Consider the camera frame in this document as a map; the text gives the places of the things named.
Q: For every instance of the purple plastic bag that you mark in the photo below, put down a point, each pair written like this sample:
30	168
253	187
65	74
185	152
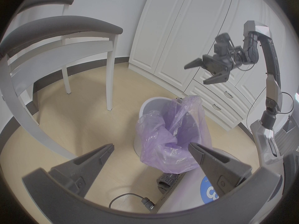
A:
163	153

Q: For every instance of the grey white chair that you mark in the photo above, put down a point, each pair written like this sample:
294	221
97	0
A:
58	26

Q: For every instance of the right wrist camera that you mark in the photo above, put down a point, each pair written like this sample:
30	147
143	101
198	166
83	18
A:
220	49

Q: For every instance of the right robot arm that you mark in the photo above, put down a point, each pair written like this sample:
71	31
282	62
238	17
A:
272	55

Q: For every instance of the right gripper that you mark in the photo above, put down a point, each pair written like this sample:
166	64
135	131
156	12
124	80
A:
216	64

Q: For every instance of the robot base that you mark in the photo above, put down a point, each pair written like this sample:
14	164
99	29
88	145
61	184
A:
186	195

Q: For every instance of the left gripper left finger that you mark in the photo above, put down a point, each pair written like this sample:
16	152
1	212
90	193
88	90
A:
81	169

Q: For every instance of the white trash bin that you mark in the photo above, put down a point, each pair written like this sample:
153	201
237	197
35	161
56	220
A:
149	106

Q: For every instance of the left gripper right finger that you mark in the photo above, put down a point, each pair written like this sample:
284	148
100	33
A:
219	171

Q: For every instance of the white wardrobe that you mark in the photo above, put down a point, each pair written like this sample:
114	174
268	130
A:
175	43

